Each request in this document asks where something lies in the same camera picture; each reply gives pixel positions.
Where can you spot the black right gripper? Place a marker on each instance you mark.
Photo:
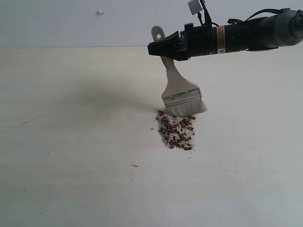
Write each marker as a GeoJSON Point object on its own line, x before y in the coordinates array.
{"type": "Point", "coordinates": [172, 48]}

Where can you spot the white paint brush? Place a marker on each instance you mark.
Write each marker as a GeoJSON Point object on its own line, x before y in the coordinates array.
{"type": "Point", "coordinates": [181, 97]}

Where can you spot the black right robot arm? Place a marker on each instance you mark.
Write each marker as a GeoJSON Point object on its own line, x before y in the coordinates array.
{"type": "Point", "coordinates": [285, 28]}

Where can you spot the pile of rice and beans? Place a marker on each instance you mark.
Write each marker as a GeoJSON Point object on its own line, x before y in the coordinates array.
{"type": "Point", "coordinates": [176, 132]}

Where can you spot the small white wall plug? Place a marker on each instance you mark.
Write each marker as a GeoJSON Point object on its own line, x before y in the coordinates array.
{"type": "Point", "coordinates": [100, 12]}

